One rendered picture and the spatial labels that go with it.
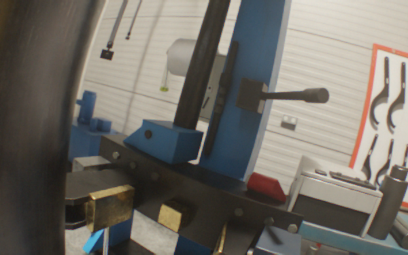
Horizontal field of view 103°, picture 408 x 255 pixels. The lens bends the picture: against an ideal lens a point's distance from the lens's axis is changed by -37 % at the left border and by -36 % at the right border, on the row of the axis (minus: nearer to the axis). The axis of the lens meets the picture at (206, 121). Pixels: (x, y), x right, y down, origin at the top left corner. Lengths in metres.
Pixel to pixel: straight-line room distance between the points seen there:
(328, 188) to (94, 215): 0.57
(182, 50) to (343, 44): 1.77
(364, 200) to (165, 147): 0.60
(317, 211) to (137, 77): 2.94
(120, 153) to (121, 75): 2.73
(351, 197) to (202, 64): 0.63
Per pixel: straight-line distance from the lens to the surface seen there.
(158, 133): 0.74
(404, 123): 2.63
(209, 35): 0.84
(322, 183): 0.58
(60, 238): 0.25
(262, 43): 0.85
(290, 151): 2.39
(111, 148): 0.83
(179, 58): 1.43
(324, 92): 0.38
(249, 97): 0.72
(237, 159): 0.82
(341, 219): 0.63
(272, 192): 0.64
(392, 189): 0.67
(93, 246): 0.98
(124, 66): 3.48
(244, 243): 0.55
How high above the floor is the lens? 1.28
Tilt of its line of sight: 4 degrees down
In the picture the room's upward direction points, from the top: 15 degrees clockwise
